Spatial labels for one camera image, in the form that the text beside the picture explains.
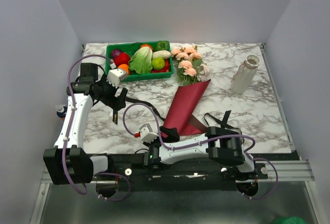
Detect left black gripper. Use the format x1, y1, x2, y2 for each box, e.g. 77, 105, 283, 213
95, 74, 128, 111

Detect black ribbon with gold text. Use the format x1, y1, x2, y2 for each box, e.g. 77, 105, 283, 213
122, 97, 241, 136

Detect red paper bouquet wrap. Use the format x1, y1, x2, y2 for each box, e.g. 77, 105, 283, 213
163, 80, 210, 136

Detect pink artificial flowers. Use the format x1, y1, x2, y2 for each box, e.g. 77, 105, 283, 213
171, 45, 210, 86

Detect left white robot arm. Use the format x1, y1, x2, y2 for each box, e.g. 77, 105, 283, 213
43, 63, 127, 185

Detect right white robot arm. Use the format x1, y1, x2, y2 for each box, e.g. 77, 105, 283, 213
139, 123, 256, 179

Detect white ribbed ceramic vase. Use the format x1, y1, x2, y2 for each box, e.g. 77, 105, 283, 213
230, 55, 260, 94

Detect orange fruit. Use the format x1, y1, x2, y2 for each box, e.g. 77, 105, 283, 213
118, 64, 130, 75

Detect red bell pepper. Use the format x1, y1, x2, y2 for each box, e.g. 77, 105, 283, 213
114, 53, 130, 67

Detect green cabbage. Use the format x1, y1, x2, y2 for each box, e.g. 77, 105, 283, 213
129, 47, 153, 74

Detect purple onion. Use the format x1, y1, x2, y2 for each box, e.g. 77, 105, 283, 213
110, 49, 123, 60

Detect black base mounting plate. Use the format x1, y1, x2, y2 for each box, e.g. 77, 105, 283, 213
92, 153, 268, 191

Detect green apple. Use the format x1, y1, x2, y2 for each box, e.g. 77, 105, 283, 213
152, 57, 166, 71

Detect green plastic basket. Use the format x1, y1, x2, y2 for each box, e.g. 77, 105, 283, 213
106, 41, 174, 82

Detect red chili pepper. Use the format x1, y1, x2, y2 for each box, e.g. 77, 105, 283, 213
151, 59, 170, 73

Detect orange bottle with blue cap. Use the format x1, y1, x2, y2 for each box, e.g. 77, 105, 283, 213
56, 104, 68, 121

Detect small orange at basket back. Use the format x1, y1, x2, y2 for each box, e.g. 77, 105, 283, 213
140, 44, 153, 51

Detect white radish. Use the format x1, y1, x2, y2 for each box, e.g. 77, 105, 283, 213
152, 50, 171, 59

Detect green bell pepper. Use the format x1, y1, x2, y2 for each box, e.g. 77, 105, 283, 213
154, 40, 170, 51

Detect green object at bottom edge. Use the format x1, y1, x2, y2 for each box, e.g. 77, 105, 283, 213
271, 216, 307, 224

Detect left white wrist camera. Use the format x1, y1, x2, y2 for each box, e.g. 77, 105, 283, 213
106, 62, 128, 87

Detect aluminium frame rail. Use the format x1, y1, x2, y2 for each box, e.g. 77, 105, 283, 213
30, 161, 318, 223

